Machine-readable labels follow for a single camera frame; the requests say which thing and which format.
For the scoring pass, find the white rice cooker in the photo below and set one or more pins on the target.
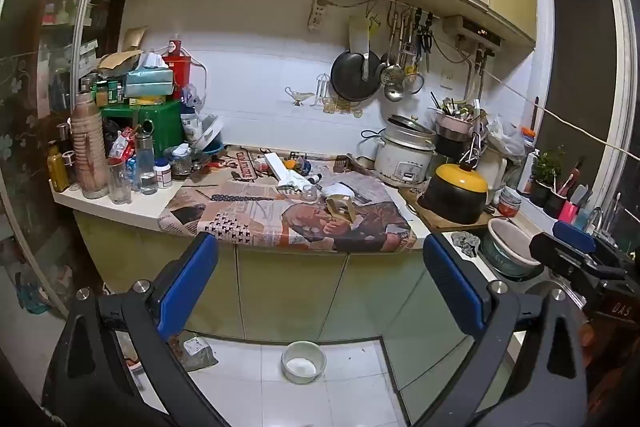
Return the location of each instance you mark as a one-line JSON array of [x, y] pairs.
[[400, 157]]

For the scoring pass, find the pale green base cabinet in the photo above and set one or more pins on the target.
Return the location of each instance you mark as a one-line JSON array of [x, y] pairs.
[[290, 292]]

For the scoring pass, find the steel faucet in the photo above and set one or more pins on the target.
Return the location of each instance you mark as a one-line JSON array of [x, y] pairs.
[[597, 219]]

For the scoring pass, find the yellow flat box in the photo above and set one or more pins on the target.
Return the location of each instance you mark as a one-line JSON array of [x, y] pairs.
[[145, 99]]

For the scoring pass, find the glass jar with tissue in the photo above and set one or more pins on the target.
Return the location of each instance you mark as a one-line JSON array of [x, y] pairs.
[[179, 159]]

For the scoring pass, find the pink cup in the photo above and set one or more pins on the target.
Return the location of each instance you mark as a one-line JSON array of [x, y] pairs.
[[567, 211]]

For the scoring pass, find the gravy boat wall sticker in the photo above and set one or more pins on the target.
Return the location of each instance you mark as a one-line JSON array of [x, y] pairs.
[[299, 96]]

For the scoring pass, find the white plastic bag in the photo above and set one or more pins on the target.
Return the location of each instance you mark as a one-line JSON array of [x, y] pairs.
[[505, 137]]

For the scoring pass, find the black pot with yellow lid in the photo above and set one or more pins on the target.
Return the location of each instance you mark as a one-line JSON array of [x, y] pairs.
[[452, 202]]

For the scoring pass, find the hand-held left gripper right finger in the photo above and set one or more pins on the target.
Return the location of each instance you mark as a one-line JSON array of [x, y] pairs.
[[452, 277]]

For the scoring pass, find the drinking glass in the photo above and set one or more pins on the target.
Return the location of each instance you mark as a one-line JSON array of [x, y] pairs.
[[118, 182]]

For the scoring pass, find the gold paper wrapper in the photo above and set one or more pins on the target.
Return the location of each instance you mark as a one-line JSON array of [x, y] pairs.
[[340, 207]]

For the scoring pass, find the wooden cutting board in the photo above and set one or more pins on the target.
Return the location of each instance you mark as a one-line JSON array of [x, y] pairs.
[[434, 223]]

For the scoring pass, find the black wok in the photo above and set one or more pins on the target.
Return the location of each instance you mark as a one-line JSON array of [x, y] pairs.
[[352, 79]]

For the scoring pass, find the small blue can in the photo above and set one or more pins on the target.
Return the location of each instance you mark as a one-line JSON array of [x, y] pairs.
[[301, 165]]

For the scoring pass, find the white pill bottle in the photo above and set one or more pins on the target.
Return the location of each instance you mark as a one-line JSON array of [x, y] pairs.
[[163, 173]]

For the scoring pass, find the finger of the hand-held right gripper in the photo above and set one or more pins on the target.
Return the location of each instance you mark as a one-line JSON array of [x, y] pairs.
[[575, 235], [555, 252]]

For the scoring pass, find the beige wall-mounted heater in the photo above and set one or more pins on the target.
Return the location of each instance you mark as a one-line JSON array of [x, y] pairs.
[[475, 32]]

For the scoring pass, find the white power strip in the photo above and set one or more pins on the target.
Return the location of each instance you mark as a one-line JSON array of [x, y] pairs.
[[319, 9]]

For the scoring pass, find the clear plastic cup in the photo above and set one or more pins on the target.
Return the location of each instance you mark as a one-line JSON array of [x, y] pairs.
[[309, 193]]

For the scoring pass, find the grey rag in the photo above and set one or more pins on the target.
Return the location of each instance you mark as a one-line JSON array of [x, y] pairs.
[[465, 243]]

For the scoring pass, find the floral glass door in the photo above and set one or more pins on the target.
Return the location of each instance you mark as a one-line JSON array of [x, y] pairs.
[[20, 132]]

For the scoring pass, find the brown paper bag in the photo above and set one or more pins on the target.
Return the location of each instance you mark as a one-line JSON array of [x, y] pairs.
[[120, 57]]

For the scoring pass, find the teal tissue box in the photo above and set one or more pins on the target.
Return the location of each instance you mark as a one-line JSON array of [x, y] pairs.
[[147, 82]]

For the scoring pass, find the grey filled plastic bag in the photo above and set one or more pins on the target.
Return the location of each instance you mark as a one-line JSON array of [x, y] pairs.
[[199, 352]]

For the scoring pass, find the clear plastic bag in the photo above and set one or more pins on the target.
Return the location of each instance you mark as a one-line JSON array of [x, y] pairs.
[[192, 99]]

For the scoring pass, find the white floor bowl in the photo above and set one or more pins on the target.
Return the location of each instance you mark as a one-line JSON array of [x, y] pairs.
[[302, 361]]

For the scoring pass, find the stack of brown cups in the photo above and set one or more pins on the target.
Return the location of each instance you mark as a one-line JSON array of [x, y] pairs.
[[90, 157]]

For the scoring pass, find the orange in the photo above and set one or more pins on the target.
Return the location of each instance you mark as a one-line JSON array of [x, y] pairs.
[[289, 163]]

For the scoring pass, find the white window frame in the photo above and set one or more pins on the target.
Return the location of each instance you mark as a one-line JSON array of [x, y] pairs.
[[617, 57]]

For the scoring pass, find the steel ladle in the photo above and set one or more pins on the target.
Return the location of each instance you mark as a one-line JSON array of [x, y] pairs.
[[394, 93]]

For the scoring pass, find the blue cup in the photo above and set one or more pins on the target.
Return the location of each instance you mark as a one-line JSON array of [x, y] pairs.
[[582, 218]]

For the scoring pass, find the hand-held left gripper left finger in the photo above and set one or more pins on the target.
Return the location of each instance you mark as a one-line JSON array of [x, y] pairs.
[[192, 277]]

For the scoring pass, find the white carton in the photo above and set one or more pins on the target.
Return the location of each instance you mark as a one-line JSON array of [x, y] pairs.
[[277, 164]]

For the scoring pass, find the potted green plant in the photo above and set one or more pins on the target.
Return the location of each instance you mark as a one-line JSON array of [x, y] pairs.
[[545, 167]]

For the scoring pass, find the newspaper print table cover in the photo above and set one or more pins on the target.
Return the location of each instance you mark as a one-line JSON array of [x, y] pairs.
[[260, 209]]

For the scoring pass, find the red canister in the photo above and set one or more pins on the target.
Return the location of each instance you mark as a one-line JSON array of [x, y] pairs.
[[179, 72]]

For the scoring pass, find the white wall socket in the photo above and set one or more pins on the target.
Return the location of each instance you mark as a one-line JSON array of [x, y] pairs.
[[446, 79]]

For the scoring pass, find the red snack packet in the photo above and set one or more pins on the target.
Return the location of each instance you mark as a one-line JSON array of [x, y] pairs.
[[122, 144]]

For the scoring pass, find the green plastic box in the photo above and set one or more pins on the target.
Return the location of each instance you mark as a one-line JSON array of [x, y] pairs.
[[150, 117]]

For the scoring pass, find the clear water bottle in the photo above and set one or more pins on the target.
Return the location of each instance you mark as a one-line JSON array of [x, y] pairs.
[[147, 164]]

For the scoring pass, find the white paper scrap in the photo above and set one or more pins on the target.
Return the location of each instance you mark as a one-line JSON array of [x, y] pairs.
[[340, 189]]

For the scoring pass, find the large ceramic bowl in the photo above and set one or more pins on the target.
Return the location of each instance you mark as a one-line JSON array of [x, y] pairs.
[[505, 247]]

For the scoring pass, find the pink utensil holder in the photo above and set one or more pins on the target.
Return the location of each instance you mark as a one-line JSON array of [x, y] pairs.
[[452, 124]]

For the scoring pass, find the steel skimmer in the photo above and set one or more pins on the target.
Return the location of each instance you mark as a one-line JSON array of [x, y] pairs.
[[388, 74]]

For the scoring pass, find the white bottle with orange cap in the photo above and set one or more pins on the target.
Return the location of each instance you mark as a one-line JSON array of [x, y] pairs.
[[527, 167]]

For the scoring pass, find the yellow bottle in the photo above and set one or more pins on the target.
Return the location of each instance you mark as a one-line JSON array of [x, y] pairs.
[[57, 169]]

